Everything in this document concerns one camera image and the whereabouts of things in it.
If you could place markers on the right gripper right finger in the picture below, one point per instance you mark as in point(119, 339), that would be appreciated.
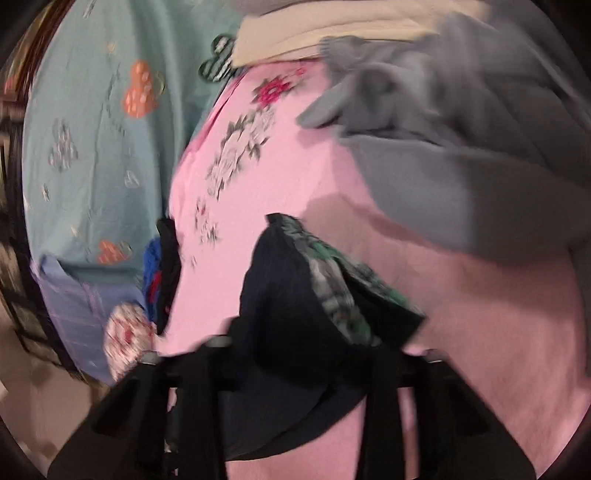
point(458, 435)

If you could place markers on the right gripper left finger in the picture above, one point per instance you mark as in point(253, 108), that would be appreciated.
point(163, 420)

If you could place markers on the dark navy pants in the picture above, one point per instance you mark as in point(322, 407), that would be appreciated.
point(316, 335)

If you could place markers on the red floral pillow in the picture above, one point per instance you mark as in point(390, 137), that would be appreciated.
point(128, 335)

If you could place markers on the blue plaid pillow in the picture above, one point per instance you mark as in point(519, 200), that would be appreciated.
point(79, 311)

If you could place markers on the blue folded garment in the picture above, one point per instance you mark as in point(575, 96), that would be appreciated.
point(151, 280)

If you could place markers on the grey fleece garment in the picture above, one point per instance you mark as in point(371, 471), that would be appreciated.
point(476, 137)

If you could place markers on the teal heart-print pillow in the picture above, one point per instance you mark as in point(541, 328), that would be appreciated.
point(120, 92)

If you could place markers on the cream quilted pillow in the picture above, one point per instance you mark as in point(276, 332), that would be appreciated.
point(295, 32)

